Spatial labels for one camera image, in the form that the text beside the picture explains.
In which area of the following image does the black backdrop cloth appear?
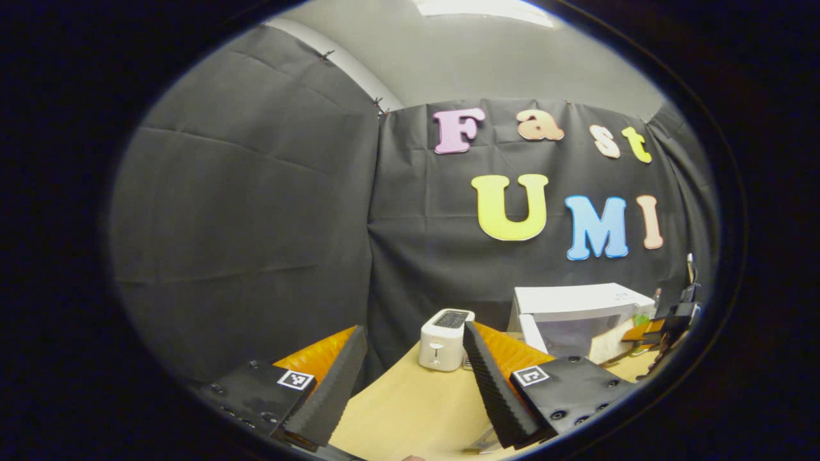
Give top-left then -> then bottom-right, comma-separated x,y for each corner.
108,24 -> 718,385

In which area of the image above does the white toaster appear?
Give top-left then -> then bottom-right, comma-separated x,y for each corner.
418,309 -> 476,372

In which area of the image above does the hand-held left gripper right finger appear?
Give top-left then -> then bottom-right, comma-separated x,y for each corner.
463,321 -> 641,451

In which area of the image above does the large ceiling light panel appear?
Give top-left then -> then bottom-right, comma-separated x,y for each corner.
413,0 -> 555,28

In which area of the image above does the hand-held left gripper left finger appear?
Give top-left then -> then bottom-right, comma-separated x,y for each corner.
192,325 -> 369,452

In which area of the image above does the small metal stand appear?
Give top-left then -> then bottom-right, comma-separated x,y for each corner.
463,426 -> 502,453

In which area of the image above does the white microwave oven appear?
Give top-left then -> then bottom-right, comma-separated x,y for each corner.
507,282 -> 657,366

